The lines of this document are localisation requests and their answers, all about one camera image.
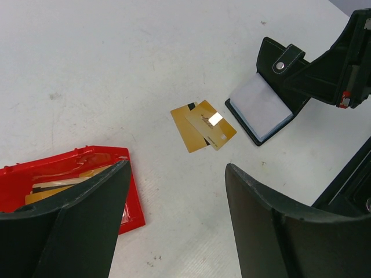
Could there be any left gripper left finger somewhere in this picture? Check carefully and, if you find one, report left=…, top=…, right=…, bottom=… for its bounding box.
left=1, top=160, right=131, bottom=277

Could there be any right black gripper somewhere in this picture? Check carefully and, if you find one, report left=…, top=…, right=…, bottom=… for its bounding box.
left=284, top=8, right=370, bottom=109

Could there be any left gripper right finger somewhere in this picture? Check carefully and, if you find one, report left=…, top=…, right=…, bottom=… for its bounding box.
left=225, top=163, right=370, bottom=277

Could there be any black card holder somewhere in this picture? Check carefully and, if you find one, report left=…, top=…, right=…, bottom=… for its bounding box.
left=225, top=37, right=310, bottom=146

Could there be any red plastic bin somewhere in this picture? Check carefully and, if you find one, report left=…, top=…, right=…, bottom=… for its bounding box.
left=0, top=145, right=147, bottom=236

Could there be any gold card front up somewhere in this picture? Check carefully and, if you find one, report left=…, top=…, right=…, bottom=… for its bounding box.
left=185, top=100, right=237, bottom=151

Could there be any gold card stripe up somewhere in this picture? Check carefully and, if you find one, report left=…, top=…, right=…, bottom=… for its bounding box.
left=170, top=102, right=209, bottom=153

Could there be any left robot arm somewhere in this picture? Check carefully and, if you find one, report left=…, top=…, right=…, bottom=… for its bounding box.
left=1, top=143, right=370, bottom=277

